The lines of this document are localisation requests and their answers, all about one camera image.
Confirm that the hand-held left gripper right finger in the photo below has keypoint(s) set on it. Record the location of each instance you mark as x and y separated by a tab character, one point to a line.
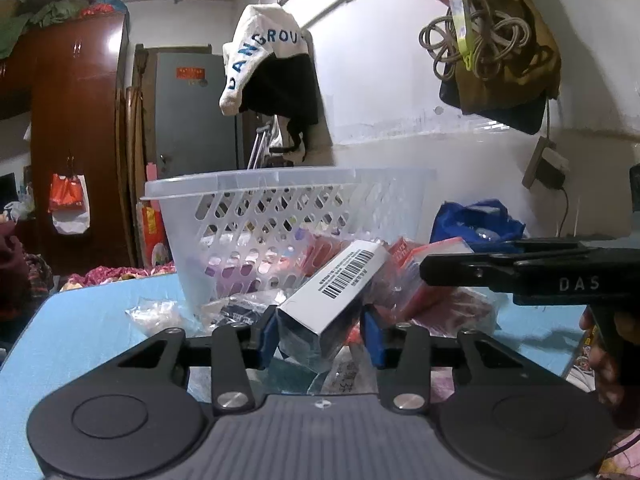
373	341

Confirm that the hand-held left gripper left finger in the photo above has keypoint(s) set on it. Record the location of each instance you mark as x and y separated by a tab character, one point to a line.
270	331

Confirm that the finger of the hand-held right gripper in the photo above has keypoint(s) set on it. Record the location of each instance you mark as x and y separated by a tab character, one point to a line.
550	243
465	270

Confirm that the white barcode box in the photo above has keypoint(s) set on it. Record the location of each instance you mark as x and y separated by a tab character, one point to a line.
332	290

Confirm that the clear plastic lattice basket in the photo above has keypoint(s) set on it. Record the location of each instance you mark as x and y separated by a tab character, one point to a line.
260	220

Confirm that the person's right hand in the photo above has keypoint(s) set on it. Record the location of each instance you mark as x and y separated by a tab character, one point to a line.
615	395

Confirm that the dark foil packet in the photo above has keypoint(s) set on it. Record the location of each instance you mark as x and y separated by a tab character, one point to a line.
240	312

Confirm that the red snack packet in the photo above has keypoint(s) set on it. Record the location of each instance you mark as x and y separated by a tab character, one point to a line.
425	270

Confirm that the red mesh packet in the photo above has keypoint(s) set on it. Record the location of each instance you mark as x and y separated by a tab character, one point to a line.
462	310

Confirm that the clear printed wrapper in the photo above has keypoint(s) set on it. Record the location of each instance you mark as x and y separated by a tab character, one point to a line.
345	372

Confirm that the blue plastic bag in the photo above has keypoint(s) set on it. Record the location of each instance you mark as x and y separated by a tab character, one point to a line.
475	222

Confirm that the pink packets in basket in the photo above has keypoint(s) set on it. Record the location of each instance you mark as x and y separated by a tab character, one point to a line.
280	265

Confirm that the clear crinkled plastic bag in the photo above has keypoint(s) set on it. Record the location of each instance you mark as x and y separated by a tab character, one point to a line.
157	316

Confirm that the dark blue hanging bag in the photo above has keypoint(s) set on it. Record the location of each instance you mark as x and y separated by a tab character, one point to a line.
515	110

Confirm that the red printed carton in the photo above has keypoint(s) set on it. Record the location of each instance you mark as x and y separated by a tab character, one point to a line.
157	240

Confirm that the pink floral blanket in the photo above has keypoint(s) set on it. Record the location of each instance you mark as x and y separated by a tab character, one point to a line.
120	276

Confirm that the metal crutches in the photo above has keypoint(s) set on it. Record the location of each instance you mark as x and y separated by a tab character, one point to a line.
262	142

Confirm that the brown hanging bag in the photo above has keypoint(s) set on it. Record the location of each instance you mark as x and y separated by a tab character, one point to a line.
510	40

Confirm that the leaning wooden boards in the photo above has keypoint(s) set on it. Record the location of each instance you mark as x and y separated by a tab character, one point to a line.
136	160

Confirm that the white plastic bag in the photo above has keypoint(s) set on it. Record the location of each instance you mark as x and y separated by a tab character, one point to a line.
72	220

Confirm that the grey metal door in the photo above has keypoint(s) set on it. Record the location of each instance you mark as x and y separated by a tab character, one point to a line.
195	115

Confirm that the black hanging garment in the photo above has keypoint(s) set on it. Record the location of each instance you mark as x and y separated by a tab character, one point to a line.
287	95

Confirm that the orange plastic bag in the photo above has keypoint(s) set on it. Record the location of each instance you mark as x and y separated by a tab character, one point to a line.
65	192

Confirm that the dark red cloth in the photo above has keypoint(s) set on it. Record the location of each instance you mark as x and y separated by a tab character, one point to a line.
20	275

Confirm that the brown wooden wardrobe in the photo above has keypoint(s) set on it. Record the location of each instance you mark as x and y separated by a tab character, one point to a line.
70	145

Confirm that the white lettered hanging garment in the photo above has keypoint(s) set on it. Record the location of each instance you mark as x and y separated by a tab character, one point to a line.
252	50

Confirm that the green cloth pile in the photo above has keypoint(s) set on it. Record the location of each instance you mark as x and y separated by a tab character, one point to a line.
35	20

